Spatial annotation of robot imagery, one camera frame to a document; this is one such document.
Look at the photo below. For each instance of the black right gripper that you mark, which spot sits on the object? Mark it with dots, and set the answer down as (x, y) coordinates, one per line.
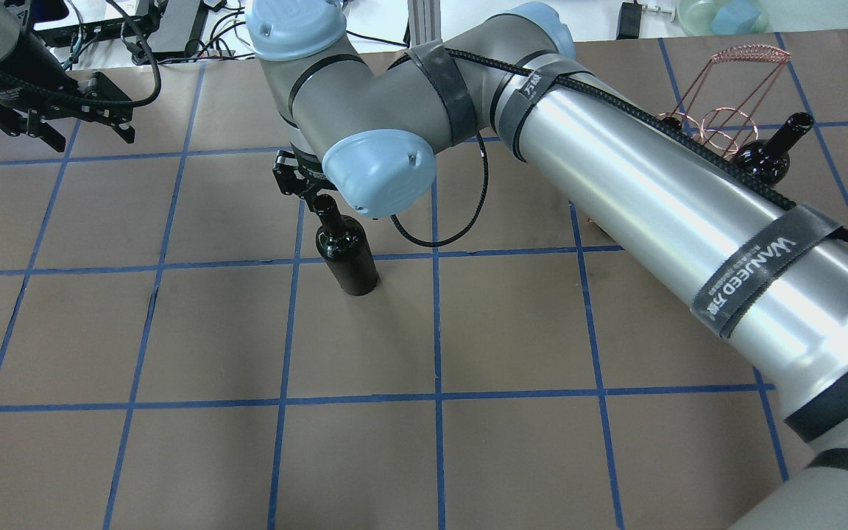
(294, 179)

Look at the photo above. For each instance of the aluminium frame post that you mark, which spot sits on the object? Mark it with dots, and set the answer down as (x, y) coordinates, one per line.
(424, 22)

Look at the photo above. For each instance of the green glass bowl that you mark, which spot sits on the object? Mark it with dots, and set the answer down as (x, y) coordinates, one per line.
(699, 18)

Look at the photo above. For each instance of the copper wire wine basket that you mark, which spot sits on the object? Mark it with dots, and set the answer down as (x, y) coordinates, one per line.
(725, 126)

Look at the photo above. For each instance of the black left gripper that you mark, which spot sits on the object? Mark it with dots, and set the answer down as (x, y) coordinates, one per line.
(24, 101)

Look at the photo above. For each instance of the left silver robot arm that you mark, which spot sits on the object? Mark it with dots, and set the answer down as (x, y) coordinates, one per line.
(36, 90)

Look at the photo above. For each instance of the dark wine bottle far basket side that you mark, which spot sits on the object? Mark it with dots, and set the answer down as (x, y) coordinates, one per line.
(769, 160)

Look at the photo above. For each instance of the black power adapter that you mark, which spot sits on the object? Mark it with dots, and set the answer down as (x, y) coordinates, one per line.
(629, 19)

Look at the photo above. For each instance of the dark wine bottle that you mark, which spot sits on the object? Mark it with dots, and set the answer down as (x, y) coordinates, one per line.
(342, 244)

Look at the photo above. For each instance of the blue sponge block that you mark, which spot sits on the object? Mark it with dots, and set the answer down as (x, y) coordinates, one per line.
(735, 18)

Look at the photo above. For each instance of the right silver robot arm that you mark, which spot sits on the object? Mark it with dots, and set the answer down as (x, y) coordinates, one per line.
(766, 274)

